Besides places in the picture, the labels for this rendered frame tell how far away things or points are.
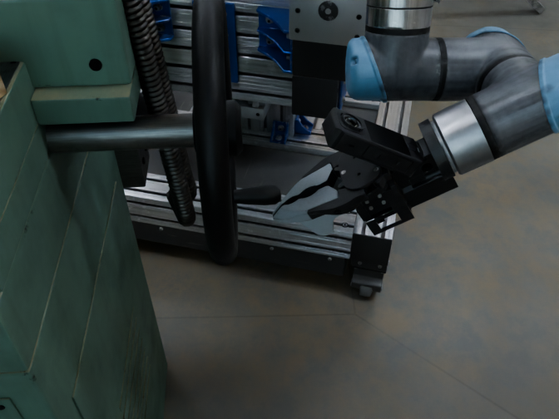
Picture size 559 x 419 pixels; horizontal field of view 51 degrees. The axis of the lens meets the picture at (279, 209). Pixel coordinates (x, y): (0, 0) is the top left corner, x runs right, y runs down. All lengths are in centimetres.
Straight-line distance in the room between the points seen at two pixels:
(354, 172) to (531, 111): 19
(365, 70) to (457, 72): 11
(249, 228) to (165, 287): 29
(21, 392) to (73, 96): 28
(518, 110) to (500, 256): 106
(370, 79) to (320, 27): 36
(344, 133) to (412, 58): 15
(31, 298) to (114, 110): 19
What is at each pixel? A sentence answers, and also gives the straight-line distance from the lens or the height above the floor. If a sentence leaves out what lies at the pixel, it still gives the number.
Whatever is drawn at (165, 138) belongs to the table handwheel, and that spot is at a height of 81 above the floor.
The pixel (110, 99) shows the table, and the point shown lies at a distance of 59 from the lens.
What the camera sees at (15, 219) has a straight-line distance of 56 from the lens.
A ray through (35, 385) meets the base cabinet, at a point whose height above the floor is 69.
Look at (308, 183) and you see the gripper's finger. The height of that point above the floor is 72.
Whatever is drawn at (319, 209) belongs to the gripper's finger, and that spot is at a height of 72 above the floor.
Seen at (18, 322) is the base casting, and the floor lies 76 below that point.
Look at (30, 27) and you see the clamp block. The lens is 59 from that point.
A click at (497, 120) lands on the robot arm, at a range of 65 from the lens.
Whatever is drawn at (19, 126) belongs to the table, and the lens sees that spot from 58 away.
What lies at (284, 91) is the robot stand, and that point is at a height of 50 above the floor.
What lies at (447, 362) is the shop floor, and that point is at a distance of 143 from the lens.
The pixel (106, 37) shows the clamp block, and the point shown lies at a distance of 58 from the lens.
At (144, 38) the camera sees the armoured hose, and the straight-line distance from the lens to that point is 62.
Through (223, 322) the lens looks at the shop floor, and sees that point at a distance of 145.
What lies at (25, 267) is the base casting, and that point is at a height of 78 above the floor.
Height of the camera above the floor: 118
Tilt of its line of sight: 44 degrees down
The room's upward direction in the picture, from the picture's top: straight up
